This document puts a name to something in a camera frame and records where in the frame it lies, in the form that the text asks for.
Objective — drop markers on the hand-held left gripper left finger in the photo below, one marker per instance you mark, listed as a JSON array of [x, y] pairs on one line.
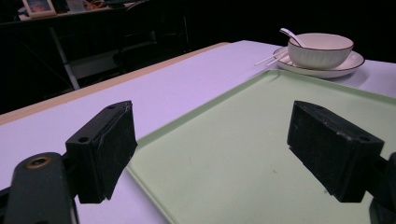
[[102, 149]]

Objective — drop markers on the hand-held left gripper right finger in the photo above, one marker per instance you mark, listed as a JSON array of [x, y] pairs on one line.
[[330, 149]]

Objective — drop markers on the light green tray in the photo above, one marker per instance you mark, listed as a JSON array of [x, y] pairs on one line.
[[249, 149]]

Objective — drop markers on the white plate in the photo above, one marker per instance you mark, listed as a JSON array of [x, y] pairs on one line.
[[348, 67]]

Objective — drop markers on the white ribbed bowl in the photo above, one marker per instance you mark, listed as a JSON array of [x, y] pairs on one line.
[[319, 51]]

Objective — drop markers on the white chopstick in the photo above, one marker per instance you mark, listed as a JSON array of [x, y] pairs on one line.
[[268, 59], [277, 59]]

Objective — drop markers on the dark side table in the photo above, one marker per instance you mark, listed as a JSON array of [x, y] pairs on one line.
[[93, 40]]

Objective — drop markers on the white spoon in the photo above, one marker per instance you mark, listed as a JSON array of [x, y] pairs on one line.
[[291, 34]]

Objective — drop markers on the framed picture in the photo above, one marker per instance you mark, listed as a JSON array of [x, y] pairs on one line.
[[39, 7]]

